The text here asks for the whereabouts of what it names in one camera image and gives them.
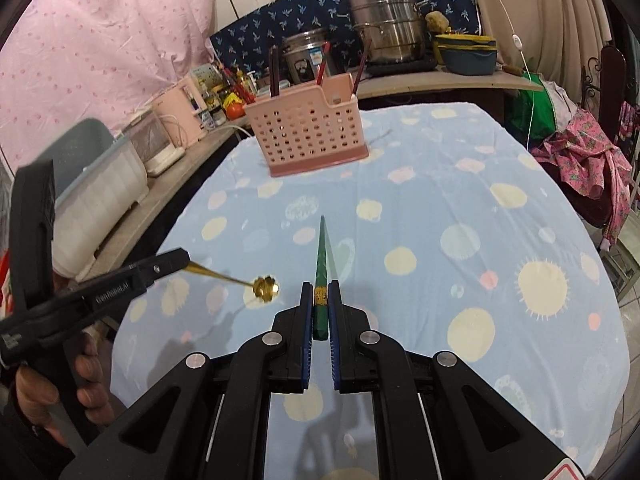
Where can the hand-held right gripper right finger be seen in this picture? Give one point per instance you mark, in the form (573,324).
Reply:
(334,340)

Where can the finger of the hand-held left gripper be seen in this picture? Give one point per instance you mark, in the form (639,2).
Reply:
(115,277)
(170,262)

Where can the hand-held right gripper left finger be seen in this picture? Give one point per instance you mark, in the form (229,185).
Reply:
(306,340)

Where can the gold flower spoon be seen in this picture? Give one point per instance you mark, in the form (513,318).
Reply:
(265,287)

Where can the green chopstick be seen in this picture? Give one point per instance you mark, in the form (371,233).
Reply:
(321,260)

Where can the pink perforated utensil holder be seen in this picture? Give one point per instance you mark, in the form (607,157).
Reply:
(320,162)

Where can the dark red chopstick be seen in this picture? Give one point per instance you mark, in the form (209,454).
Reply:
(359,77)
(274,72)

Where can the person's left hand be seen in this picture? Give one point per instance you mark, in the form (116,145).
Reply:
(97,385)

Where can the white storage box blue lid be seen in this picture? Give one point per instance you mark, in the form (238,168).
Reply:
(100,195)

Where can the white countertop appliance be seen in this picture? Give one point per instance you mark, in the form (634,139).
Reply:
(155,145)

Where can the pink countertop appliance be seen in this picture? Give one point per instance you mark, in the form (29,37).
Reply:
(175,115)

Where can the red tomato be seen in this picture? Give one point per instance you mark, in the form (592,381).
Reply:
(235,111)

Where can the group of condiment bottles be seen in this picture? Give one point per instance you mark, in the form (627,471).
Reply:
(220,97)

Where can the light blue printed tablecloth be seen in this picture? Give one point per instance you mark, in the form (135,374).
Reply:
(450,200)

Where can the pink dotted curtain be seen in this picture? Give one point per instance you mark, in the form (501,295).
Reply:
(100,35)

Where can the small steel cooker pot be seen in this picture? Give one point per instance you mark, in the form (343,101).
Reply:
(305,50)

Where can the black induction cooker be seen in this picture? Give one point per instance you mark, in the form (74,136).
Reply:
(400,67)

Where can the navy printed cloth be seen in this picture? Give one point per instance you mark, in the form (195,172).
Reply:
(310,5)

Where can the green cloth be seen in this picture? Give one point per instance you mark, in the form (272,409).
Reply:
(530,110)

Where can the pink floral cloth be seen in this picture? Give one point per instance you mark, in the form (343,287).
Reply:
(585,160)

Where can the blue bowl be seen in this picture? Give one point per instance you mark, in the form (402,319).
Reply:
(470,62)

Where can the large steel pot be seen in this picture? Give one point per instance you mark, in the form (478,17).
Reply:
(385,25)

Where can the yellow rimmed dark bowl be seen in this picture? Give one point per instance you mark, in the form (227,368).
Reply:
(465,41)

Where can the yellowish brown lump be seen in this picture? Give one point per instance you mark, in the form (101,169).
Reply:
(437,21)

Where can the dark wooden chair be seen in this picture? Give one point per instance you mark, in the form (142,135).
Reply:
(612,75)

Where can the beige curtain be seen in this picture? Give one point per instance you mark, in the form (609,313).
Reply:
(540,0)

